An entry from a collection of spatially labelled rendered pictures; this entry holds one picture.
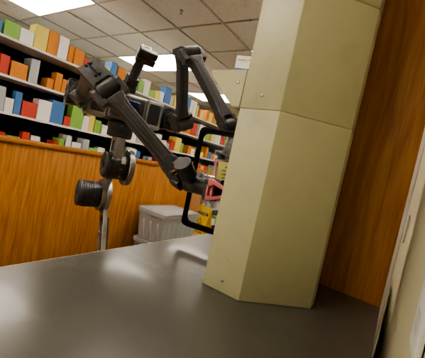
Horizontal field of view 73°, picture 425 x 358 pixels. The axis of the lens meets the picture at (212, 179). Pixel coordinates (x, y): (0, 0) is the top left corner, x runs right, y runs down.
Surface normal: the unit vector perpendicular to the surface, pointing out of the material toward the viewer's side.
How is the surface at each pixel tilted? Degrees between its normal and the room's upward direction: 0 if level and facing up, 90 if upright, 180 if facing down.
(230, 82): 90
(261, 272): 90
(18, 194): 90
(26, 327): 0
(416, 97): 90
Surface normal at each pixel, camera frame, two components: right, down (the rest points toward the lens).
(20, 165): 0.81, 0.20
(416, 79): -0.55, -0.07
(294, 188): 0.19, 0.09
